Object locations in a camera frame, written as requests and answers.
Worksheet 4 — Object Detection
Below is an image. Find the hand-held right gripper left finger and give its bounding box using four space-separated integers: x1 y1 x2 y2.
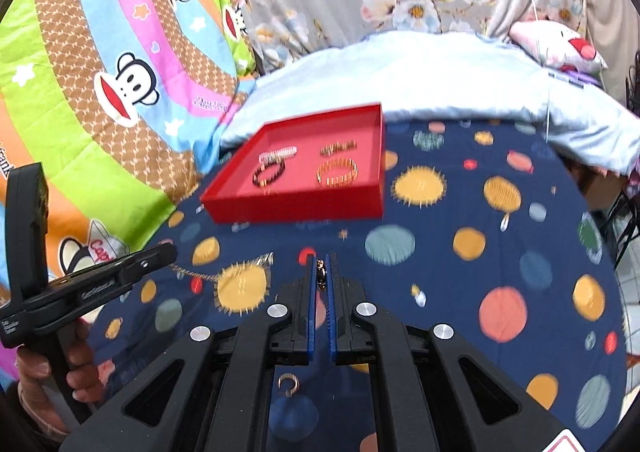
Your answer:
60 259 321 452

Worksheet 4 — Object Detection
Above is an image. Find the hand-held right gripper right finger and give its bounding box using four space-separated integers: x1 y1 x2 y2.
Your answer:
325 254 571 452

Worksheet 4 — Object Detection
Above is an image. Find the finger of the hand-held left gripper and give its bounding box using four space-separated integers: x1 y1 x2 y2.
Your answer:
119 252 179 286
115 243 179 273

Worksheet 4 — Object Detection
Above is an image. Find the thin gold necklace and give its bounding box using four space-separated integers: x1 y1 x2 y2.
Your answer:
170 252 331 290

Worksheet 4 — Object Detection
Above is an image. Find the red jewelry tray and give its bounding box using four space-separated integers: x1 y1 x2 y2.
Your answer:
200 102 387 224

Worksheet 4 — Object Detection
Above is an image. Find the gold bangle bracelet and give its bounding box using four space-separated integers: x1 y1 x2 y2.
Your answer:
317 158 360 189

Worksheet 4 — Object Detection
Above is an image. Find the dark bead bracelet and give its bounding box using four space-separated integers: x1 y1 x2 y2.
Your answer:
252 159 286 189

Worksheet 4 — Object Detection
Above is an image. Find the white pearl bracelet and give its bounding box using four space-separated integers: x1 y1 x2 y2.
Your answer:
260 147 299 163

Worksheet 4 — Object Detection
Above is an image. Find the gold wristwatch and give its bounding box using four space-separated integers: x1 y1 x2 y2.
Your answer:
320 139 359 157

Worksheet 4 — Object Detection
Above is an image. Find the person's left hand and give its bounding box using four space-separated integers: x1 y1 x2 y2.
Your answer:
15 318 107 439

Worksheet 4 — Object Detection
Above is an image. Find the single hoop earring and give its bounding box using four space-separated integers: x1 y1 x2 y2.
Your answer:
277 373 301 398

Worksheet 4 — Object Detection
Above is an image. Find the navy planet print bedsheet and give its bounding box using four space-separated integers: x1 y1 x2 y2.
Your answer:
85 117 631 452

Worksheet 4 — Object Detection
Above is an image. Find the colourful monkey print blanket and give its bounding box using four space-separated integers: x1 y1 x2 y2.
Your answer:
0 0 261 383

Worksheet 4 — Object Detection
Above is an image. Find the light blue quilt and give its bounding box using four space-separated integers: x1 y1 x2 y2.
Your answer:
220 29 640 173

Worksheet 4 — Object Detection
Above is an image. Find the dark metal chair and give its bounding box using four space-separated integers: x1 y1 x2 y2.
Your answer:
602 172 640 273

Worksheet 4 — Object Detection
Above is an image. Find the pink cartoon pillow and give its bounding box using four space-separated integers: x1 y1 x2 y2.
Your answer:
507 20 608 75

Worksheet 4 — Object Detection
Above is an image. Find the beige curtain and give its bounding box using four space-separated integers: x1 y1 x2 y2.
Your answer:
582 0 640 102

